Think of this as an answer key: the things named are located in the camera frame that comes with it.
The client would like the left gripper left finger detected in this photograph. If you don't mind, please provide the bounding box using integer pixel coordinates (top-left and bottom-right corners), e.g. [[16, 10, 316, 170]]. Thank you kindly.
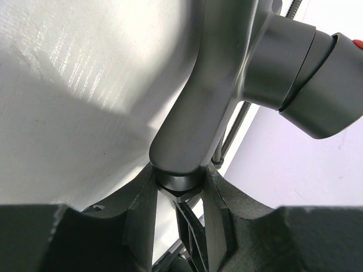
[[1, 165, 157, 271]]

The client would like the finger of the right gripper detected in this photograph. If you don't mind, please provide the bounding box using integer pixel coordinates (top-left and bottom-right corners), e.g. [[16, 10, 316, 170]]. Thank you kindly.
[[174, 195, 209, 271]]

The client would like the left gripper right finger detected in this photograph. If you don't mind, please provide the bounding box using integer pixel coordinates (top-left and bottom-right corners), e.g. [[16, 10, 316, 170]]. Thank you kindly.
[[202, 165, 362, 271]]

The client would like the black corrugated shower hose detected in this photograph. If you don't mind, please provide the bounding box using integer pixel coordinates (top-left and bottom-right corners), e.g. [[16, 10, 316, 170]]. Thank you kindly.
[[211, 0, 303, 168]]

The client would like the dark grey faucet mixer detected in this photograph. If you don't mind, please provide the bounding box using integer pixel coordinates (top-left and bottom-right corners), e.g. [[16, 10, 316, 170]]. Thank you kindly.
[[149, 1, 362, 203]]

